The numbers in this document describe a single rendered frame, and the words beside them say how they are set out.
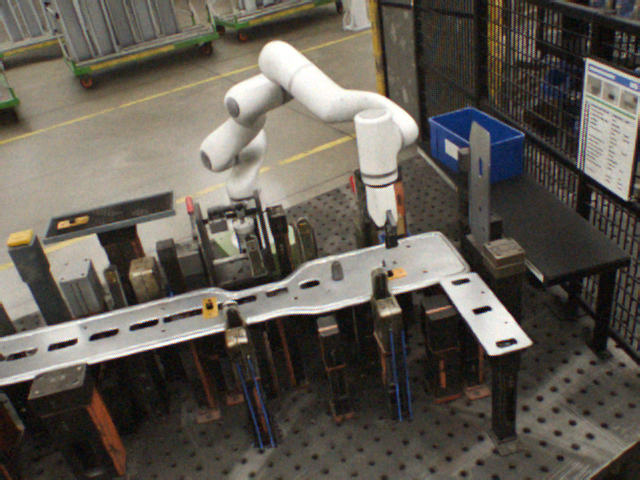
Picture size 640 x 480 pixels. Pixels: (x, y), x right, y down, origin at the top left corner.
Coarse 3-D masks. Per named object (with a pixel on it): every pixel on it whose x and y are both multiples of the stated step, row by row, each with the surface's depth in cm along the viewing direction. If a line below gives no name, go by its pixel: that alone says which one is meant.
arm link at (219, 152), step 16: (256, 80) 162; (240, 96) 159; (256, 96) 160; (272, 96) 163; (240, 112) 161; (256, 112) 162; (224, 128) 187; (240, 128) 178; (256, 128) 176; (208, 144) 193; (224, 144) 189; (240, 144) 187; (208, 160) 195; (224, 160) 192
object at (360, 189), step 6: (354, 174) 162; (360, 174) 159; (354, 180) 163; (360, 180) 160; (354, 186) 165; (360, 186) 164; (360, 192) 165; (360, 198) 165; (360, 204) 165; (366, 204) 167; (360, 210) 166; (366, 210) 167; (360, 216) 167; (372, 222) 168
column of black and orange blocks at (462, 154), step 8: (464, 152) 166; (464, 160) 165; (464, 168) 167; (464, 176) 168; (464, 184) 169; (464, 192) 171; (464, 200) 173; (464, 208) 174; (464, 216) 175; (464, 224) 177; (464, 232) 178; (464, 240) 180; (464, 248) 181; (464, 256) 184; (464, 280) 192
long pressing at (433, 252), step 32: (352, 256) 166; (384, 256) 164; (416, 256) 161; (448, 256) 159; (256, 288) 159; (288, 288) 157; (320, 288) 155; (352, 288) 153; (416, 288) 151; (96, 320) 158; (128, 320) 156; (160, 320) 154; (192, 320) 152; (224, 320) 150; (256, 320) 149; (64, 352) 148; (96, 352) 146; (128, 352) 145; (0, 384) 142
